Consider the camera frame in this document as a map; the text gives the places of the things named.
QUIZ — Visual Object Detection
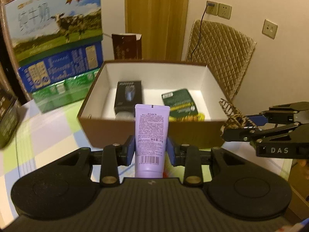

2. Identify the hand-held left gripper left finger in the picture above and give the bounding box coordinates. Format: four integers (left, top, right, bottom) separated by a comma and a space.
57, 135, 136, 187

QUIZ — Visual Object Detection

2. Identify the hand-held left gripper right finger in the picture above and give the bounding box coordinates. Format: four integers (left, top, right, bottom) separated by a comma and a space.
167, 136, 244, 187

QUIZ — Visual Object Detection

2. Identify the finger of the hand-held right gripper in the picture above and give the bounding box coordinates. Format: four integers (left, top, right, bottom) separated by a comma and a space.
246, 101, 309, 127
222, 123, 303, 143

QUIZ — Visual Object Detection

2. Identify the leopard print hair clip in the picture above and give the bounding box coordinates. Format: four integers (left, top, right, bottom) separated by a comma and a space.
218, 98, 257, 137

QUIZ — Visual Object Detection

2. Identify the purple cream tube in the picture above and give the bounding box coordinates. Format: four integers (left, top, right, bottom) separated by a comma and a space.
134, 104, 171, 178

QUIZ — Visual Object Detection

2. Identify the brown cardboard box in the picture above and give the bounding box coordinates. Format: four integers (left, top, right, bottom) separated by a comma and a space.
77, 60, 233, 149

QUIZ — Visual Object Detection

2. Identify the yellow snack packet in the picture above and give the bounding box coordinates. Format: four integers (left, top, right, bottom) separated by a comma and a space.
169, 112, 205, 122

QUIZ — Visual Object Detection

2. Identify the dark green packet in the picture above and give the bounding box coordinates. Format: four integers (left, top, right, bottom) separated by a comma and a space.
161, 89, 199, 116

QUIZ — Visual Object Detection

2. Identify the black shaver box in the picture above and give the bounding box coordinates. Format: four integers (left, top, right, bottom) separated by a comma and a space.
114, 80, 144, 114

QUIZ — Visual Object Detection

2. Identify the checked cloth desktop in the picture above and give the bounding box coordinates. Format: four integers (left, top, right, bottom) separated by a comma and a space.
0, 97, 294, 191

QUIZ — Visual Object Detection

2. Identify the quilted cover chair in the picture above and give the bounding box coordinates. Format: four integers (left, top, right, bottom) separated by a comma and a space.
185, 19, 257, 101

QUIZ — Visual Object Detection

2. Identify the green carton box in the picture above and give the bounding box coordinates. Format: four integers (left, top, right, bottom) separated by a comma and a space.
32, 68, 100, 113

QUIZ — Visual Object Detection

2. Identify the dark brown gift box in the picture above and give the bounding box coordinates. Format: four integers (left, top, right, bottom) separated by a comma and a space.
111, 32, 143, 60

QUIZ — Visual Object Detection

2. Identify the blue carton box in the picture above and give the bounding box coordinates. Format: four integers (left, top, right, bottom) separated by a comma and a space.
18, 41, 104, 93

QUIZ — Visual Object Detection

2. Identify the black and green food box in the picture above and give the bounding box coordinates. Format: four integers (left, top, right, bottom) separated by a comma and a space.
0, 87, 21, 149

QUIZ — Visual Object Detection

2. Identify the wooden door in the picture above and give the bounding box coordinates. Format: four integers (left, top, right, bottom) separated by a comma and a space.
124, 0, 190, 61

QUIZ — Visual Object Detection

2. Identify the cow print milk carton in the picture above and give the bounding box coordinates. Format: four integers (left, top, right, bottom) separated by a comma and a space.
5, 0, 103, 62

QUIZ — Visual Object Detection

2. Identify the beige wall socket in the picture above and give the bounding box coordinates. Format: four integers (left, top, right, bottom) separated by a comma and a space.
262, 19, 278, 39
218, 3, 233, 19
206, 1, 219, 15

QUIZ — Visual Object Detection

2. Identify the black power cable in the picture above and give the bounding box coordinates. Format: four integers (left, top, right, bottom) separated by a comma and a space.
190, 3, 210, 61

